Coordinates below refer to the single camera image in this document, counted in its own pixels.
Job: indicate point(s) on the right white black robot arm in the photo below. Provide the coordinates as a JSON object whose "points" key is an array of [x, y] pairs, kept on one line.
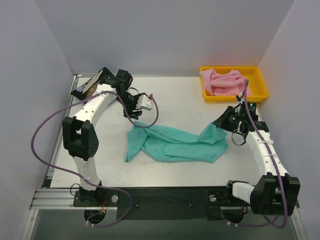
{"points": [[277, 191]]}

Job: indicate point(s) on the pink t shirt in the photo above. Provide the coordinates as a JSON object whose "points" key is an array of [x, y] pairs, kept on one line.
{"points": [[231, 83]]}

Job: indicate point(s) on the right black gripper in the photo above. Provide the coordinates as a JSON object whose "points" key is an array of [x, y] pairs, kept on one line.
{"points": [[223, 119]]}

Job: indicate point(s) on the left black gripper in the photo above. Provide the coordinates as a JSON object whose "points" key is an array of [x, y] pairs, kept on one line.
{"points": [[131, 110]]}

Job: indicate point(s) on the teal t shirt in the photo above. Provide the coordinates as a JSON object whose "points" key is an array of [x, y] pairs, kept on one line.
{"points": [[170, 145]]}

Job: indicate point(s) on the folded black printed t shirt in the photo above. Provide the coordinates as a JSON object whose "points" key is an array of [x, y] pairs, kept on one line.
{"points": [[88, 88]]}

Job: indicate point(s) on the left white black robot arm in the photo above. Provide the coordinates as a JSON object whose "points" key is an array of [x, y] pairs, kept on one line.
{"points": [[78, 131]]}

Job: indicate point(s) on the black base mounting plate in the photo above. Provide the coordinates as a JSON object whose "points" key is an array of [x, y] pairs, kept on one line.
{"points": [[174, 212]]}

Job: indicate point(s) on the yellow plastic tray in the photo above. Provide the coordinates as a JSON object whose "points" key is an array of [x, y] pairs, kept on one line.
{"points": [[256, 84]]}

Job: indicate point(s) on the aluminium front rail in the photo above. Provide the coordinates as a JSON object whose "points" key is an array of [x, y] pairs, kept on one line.
{"points": [[66, 198]]}

